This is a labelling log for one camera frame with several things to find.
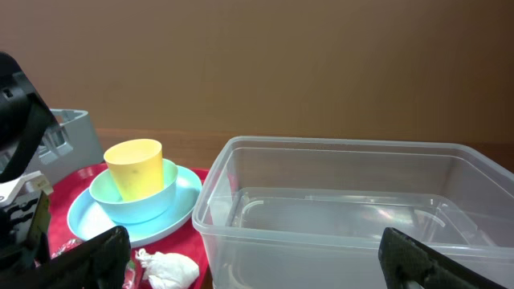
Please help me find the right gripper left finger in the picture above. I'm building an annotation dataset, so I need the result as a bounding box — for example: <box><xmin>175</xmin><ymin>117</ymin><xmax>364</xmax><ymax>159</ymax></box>
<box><xmin>1</xmin><ymin>226</ymin><xmax>131</xmax><ymax>289</ymax></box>

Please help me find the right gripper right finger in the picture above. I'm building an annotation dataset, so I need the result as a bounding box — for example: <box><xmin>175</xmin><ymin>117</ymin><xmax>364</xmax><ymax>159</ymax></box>
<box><xmin>378</xmin><ymin>227</ymin><xmax>505</xmax><ymax>289</ymax></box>

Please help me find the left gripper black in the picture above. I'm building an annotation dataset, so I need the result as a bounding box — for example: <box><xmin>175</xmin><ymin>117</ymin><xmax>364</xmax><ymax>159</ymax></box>
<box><xmin>1</xmin><ymin>171</ymin><xmax>53</xmax><ymax>269</ymax></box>

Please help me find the red strawberry candy wrapper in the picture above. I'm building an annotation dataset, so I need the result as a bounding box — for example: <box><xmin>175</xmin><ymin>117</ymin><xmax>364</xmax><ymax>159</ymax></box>
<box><xmin>51</xmin><ymin>238</ymin><xmax>141</xmax><ymax>289</ymax></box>

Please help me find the white napkin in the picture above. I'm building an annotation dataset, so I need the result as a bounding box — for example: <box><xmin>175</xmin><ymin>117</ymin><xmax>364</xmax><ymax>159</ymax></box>
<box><xmin>135</xmin><ymin>248</ymin><xmax>200</xmax><ymax>289</ymax></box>

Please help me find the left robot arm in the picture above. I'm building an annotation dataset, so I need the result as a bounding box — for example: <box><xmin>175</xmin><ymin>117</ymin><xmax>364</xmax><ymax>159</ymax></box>
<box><xmin>1</xmin><ymin>52</ymin><xmax>57</xmax><ymax>277</ymax></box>

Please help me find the grey dishwasher rack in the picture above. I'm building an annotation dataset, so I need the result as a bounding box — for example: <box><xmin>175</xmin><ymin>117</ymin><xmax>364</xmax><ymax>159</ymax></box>
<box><xmin>26</xmin><ymin>108</ymin><xmax>104</xmax><ymax>185</ymax></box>

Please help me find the light blue plate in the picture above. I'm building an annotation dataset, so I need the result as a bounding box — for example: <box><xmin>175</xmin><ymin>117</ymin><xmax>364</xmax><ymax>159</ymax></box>
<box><xmin>67</xmin><ymin>166</ymin><xmax>202</xmax><ymax>247</ymax></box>

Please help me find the light blue bowl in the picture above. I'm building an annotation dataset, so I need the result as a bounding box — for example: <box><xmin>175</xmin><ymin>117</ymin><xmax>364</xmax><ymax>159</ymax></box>
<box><xmin>89</xmin><ymin>159</ymin><xmax>178</xmax><ymax>224</ymax></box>

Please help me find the yellow plastic cup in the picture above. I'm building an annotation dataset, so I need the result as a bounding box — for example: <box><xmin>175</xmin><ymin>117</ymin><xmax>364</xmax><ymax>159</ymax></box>
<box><xmin>104</xmin><ymin>139</ymin><xmax>164</xmax><ymax>201</ymax></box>

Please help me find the clear plastic bin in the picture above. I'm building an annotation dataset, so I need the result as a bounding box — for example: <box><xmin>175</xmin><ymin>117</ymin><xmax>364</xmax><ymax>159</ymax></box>
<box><xmin>192</xmin><ymin>136</ymin><xmax>513</xmax><ymax>288</ymax></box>

